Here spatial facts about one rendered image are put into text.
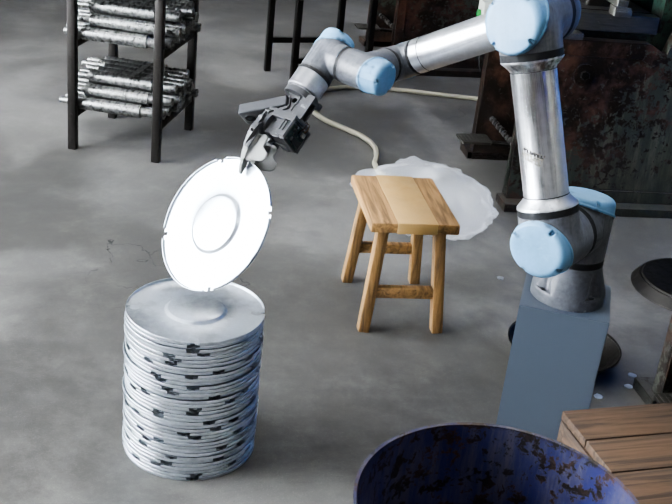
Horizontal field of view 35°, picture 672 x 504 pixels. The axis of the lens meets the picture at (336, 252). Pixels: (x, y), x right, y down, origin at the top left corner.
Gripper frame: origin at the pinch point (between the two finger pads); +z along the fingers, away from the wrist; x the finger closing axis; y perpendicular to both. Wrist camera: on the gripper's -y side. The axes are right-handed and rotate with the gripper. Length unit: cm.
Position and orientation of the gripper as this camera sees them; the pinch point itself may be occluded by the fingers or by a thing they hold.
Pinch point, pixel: (242, 168)
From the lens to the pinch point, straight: 219.4
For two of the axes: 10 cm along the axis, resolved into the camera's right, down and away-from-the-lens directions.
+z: -5.3, 8.2, -2.0
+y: 7.5, 3.4, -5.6
